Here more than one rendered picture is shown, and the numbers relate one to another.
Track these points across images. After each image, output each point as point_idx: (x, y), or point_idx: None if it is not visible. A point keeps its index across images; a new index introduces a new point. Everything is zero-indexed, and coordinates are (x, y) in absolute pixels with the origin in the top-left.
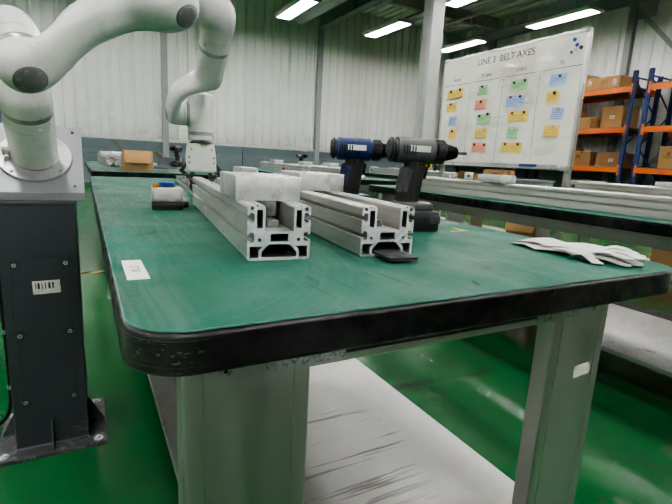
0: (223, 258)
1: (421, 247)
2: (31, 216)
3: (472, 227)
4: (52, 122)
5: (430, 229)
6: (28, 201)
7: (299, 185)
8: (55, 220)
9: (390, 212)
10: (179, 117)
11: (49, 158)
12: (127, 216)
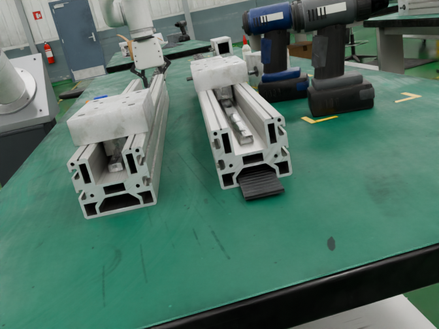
0: (66, 217)
1: (322, 151)
2: (13, 144)
3: (434, 85)
4: (2, 60)
5: (363, 106)
6: (7, 132)
7: (142, 114)
8: (32, 143)
9: (260, 123)
10: (115, 20)
11: (14, 91)
12: (58, 143)
